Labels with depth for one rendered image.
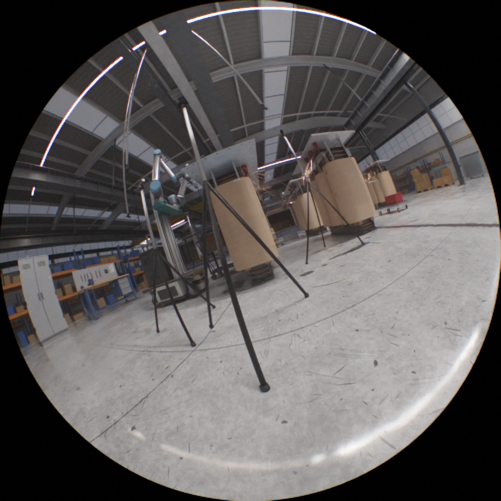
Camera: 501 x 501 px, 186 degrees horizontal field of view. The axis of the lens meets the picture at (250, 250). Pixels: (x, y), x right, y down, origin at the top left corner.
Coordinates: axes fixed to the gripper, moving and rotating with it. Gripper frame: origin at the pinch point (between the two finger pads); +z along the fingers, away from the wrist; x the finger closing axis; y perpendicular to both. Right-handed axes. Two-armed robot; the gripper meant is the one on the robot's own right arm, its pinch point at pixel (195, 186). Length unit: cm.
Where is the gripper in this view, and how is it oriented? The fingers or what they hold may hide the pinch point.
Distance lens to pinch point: 222.7
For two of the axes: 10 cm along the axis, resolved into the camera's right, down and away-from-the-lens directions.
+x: 1.8, 1.2, -9.8
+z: 6.7, 7.1, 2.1
